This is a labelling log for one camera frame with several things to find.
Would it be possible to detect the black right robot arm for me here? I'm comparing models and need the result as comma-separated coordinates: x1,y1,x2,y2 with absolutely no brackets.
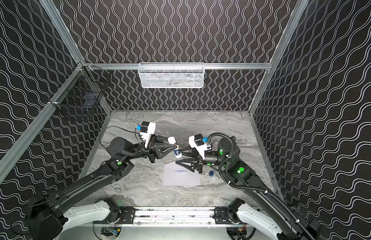
175,133,321,240

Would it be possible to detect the aluminium left side rail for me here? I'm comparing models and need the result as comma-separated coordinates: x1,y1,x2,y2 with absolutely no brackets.
0,64,83,185

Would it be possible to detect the blue white glue stick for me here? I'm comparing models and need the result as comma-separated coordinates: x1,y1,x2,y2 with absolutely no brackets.
167,137,182,159

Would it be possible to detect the aluminium corner post right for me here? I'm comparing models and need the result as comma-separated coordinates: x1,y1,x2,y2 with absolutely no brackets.
249,0,309,116

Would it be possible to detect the aluminium corner post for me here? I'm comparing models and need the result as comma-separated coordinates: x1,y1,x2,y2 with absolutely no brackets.
249,0,309,116
39,0,85,63

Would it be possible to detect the white envelope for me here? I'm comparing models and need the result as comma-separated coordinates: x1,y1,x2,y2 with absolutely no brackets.
163,162,201,187

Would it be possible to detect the aluminium corner post left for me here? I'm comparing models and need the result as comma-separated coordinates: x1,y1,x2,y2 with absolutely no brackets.
39,0,85,63

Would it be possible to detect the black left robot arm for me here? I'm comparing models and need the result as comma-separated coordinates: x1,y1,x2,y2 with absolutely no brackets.
23,135,177,240

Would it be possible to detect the black wire basket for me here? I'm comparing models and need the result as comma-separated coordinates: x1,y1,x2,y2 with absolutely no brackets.
52,66,110,122

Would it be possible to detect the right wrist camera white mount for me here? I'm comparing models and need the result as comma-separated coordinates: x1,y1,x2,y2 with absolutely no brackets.
189,134,212,160

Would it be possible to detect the white wire mesh basket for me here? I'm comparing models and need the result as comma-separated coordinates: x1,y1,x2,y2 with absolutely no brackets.
137,62,206,89

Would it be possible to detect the aluminium back crossbar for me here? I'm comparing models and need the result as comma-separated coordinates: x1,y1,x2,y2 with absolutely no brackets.
84,62,272,71

